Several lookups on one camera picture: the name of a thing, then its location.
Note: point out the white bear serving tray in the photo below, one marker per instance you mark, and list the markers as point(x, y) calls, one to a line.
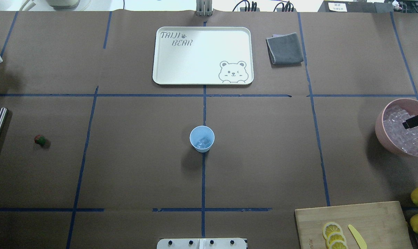
point(203, 56)

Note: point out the lemon slice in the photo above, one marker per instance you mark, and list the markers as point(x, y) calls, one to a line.
point(338, 244)
point(331, 227)
point(335, 236)

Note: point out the red strawberry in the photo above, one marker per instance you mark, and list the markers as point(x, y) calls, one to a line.
point(40, 140)

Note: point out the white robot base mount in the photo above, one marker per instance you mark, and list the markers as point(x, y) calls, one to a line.
point(202, 243)

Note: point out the yellow plastic knife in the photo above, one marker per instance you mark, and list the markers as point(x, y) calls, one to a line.
point(358, 237)

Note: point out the bamboo cutting board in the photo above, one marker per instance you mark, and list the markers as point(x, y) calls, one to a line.
point(381, 224)

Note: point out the light blue paper cup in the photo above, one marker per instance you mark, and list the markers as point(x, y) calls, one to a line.
point(199, 132)

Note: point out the pink bowl of ice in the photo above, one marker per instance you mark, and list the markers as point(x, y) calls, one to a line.
point(390, 131)

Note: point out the folded grey cloth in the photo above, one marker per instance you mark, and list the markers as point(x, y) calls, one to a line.
point(285, 50)

